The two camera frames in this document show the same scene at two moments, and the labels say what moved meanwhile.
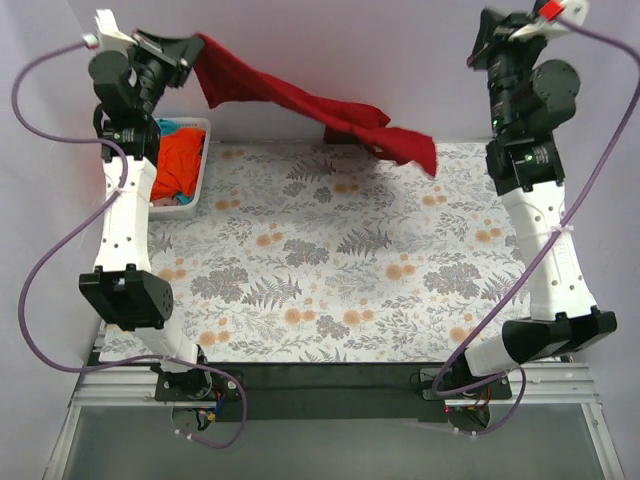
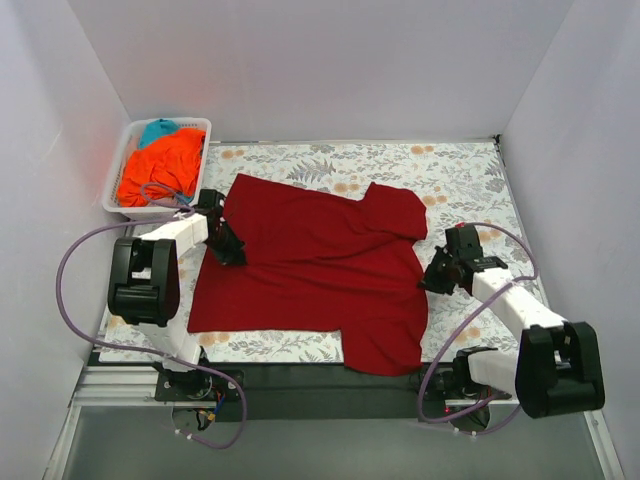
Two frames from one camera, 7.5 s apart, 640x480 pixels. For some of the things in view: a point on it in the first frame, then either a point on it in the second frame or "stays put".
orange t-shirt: (179, 160) stays put
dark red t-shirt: (218, 74) to (318, 260)
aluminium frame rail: (132, 384) stays put
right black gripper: (491, 38) to (439, 275)
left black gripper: (173, 58) to (228, 245)
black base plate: (333, 392) stays put
